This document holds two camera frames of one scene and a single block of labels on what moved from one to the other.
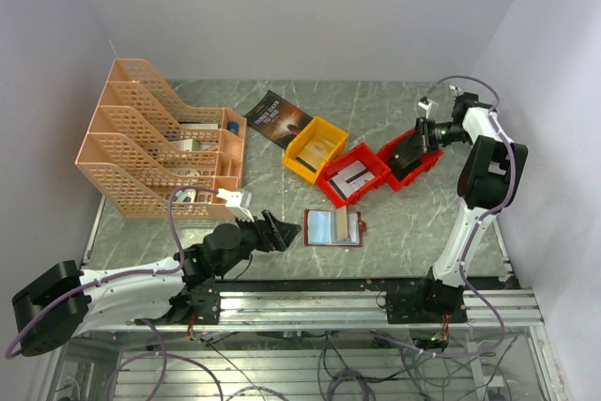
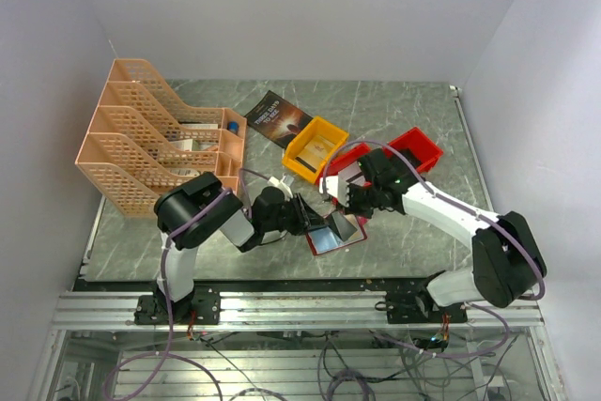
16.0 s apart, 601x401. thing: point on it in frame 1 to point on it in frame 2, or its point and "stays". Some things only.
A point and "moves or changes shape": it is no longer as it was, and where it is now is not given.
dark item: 408,155 to 342,227
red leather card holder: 320,228 moves or changes shape
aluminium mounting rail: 331,310 stays
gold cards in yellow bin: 315,153 stays
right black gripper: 429,144 to 353,209
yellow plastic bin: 312,146 stays
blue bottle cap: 233,126 stays
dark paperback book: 277,118 stays
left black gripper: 284,232 to 306,219
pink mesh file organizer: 144,145 stays
